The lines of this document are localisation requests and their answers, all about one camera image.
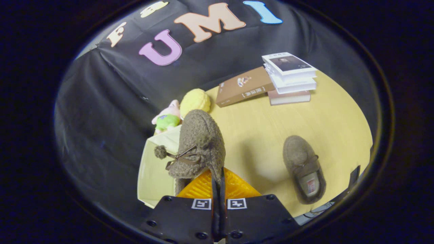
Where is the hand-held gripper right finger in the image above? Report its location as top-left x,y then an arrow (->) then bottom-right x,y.
219,167 -> 300,244

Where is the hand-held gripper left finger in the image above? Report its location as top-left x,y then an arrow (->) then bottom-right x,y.
140,168 -> 220,244

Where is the pale pink book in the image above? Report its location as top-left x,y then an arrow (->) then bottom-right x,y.
268,90 -> 311,106

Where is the beige storage box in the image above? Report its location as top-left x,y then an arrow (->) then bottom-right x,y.
137,125 -> 183,208

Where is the brown fuzzy shoe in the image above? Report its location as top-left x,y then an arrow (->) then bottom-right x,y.
154,109 -> 226,195
282,135 -> 327,205

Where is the white book with dark picture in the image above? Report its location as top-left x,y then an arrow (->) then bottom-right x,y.
261,52 -> 318,80

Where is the black backdrop cloth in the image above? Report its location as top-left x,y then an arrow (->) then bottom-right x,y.
54,0 -> 380,234

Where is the yellow plush ball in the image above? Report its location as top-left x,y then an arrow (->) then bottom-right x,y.
180,88 -> 211,119

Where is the brown book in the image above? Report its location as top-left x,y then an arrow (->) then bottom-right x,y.
216,66 -> 276,108

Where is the pink star plush toy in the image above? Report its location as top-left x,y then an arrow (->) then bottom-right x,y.
151,100 -> 182,134

